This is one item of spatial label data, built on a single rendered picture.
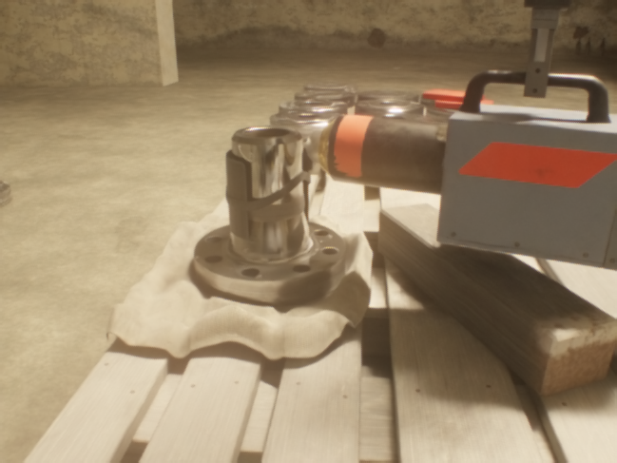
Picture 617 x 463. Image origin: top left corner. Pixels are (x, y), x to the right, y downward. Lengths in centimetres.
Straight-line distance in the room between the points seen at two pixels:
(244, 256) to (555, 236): 46
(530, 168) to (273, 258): 40
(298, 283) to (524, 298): 32
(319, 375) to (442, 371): 16
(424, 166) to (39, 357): 75
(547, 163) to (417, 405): 32
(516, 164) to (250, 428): 44
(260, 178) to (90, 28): 433
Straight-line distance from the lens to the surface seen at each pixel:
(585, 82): 72
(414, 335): 77
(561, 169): 68
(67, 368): 101
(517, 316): 69
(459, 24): 996
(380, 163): 72
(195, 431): 62
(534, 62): 70
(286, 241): 83
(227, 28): 1013
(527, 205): 69
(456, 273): 78
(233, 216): 84
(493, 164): 68
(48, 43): 527
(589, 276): 98
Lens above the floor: 56
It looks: 23 degrees down
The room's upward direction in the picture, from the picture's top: straight up
